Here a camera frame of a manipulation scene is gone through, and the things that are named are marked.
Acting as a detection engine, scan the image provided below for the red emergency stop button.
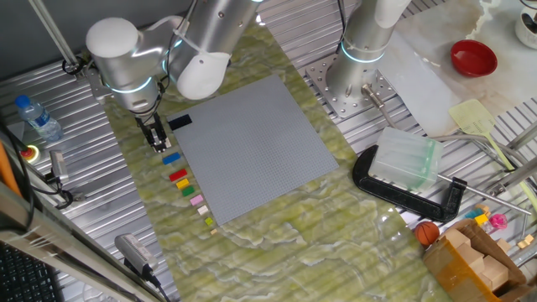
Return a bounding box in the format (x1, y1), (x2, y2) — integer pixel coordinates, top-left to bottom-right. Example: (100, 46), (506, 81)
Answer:
(19, 144), (41, 165)

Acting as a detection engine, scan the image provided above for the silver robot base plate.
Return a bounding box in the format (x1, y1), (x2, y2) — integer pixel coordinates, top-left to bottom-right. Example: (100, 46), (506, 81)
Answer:
(305, 53), (398, 120)

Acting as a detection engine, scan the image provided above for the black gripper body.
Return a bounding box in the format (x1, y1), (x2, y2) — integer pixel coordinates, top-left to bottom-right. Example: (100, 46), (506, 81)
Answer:
(133, 112), (165, 136)

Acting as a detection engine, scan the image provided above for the metal camera mount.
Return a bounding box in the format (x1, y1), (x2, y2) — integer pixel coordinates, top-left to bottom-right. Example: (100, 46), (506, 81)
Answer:
(44, 171), (87, 211)

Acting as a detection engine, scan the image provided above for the green marble pattern mat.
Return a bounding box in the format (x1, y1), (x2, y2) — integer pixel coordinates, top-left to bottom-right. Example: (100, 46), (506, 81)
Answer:
(81, 0), (444, 302)

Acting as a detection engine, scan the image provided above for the aluminium frame rail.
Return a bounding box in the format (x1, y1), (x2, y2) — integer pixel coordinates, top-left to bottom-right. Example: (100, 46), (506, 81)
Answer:
(0, 180), (167, 302)

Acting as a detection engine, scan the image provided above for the black keyboard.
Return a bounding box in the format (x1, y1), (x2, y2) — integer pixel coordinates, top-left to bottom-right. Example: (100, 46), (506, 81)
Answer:
(0, 241), (65, 302)

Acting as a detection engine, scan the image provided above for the translucent plastic box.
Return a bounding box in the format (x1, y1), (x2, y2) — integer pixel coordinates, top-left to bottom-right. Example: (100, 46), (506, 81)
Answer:
(368, 126), (445, 193)

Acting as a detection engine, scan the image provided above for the white cup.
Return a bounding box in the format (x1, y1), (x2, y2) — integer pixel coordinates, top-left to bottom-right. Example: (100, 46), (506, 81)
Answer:
(514, 3), (537, 50)

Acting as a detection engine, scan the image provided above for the clear water bottle blue cap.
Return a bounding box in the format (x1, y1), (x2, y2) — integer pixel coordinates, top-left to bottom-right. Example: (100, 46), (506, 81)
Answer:
(14, 94), (65, 143)

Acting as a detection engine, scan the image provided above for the black C-clamp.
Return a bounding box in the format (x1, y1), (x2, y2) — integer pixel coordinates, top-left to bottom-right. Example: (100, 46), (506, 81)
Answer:
(352, 144), (532, 224)

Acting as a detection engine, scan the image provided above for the black Lego plate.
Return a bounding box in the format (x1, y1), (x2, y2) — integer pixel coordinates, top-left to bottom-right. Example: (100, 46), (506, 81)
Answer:
(167, 113), (194, 131)

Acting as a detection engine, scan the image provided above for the large grey Lego baseplate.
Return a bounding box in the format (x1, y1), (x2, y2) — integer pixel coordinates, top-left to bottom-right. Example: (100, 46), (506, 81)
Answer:
(172, 74), (340, 227)

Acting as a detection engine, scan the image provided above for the small toy basketball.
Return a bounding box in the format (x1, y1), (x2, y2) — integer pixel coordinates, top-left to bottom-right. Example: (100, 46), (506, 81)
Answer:
(414, 221), (441, 247)

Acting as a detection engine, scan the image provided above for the red bowl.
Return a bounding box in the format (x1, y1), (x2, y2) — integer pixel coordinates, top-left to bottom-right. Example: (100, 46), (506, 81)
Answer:
(450, 39), (498, 79)

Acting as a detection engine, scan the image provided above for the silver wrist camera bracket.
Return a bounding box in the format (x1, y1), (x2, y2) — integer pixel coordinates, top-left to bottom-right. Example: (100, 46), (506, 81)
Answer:
(85, 66), (115, 105)

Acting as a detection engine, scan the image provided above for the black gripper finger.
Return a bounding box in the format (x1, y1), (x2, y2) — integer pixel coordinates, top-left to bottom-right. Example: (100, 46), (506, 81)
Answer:
(155, 125), (173, 151)
(144, 133), (163, 154)

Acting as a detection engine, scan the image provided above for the pale yellow slotted spatula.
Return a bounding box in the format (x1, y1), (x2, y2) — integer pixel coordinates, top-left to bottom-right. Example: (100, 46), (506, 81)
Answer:
(447, 98), (537, 213)

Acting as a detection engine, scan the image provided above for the metal tripod pole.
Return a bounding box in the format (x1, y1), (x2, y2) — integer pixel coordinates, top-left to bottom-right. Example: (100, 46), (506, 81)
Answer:
(27, 0), (89, 81)

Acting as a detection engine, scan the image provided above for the orange pole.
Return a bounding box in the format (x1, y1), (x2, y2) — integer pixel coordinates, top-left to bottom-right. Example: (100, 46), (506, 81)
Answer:
(0, 140), (22, 198)

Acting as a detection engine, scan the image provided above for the pink toy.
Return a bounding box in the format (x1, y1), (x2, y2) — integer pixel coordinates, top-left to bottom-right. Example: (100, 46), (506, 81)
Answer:
(488, 212), (509, 231)

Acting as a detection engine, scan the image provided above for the white marble pattern mat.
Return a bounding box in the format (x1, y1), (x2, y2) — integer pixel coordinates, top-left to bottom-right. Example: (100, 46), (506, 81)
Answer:
(377, 0), (537, 138)

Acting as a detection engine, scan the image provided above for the grey depth camera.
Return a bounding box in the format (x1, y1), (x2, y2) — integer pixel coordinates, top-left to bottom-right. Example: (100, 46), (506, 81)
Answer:
(113, 232), (157, 278)
(46, 149), (70, 185)

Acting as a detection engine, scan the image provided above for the wooden block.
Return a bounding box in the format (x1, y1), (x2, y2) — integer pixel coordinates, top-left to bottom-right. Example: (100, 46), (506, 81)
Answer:
(455, 242), (486, 270)
(443, 228), (472, 249)
(481, 255), (510, 291)

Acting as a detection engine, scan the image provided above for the aluminium profile bar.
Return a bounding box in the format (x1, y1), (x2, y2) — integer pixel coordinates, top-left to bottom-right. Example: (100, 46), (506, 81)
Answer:
(505, 120), (537, 152)
(487, 155), (537, 198)

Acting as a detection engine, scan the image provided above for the brown cardboard box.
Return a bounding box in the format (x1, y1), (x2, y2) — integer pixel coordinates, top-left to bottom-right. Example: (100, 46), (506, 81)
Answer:
(422, 217), (534, 302)

